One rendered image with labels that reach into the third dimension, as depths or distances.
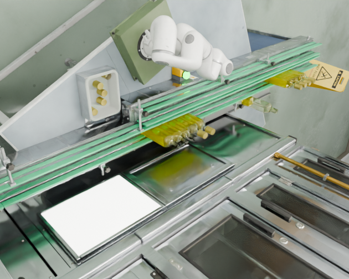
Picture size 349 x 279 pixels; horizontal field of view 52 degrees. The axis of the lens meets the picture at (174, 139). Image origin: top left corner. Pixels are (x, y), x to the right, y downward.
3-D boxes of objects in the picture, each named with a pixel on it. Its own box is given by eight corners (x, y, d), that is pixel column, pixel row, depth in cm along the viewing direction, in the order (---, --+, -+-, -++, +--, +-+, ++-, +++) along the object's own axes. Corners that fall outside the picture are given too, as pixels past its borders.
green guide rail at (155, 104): (135, 108, 181) (145, 113, 176) (135, 107, 180) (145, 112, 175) (312, 42, 283) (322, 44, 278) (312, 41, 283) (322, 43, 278)
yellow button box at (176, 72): (171, 78, 209) (180, 81, 204) (171, 66, 205) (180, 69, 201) (180, 75, 213) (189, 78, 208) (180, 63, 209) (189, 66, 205)
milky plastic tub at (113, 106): (82, 117, 176) (91, 123, 170) (75, 73, 165) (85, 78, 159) (111, 106, 186) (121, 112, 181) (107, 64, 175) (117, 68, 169)
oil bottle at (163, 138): (140, 134, 190) (167, 149, 177) (139, 124, 187) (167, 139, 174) (148, 130, 193) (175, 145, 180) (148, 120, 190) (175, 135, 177)
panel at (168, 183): (36, 218, 152) (77, 265, 131) (35, 212, 151) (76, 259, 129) (188, 143, 205) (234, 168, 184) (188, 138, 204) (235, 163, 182)
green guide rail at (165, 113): (136, 122, 184) (146, 127, 179) (136, 119, 184) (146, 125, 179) (311, 51, 287) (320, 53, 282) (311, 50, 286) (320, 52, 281)
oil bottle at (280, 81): (262, 81, 254) (298, 92, 237) (263, 73, 252) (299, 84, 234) (267, 79, 258) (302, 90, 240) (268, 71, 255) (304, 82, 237)
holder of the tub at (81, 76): (83, 125, 179) (91, 131, 174) (75, 73, 165) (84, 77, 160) (112, 115, 189) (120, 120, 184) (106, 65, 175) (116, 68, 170)
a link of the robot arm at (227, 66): (213, 68, 155) (220, 46, 155) (195, 65, 162) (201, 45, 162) (231, 78, 166) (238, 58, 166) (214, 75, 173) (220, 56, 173)
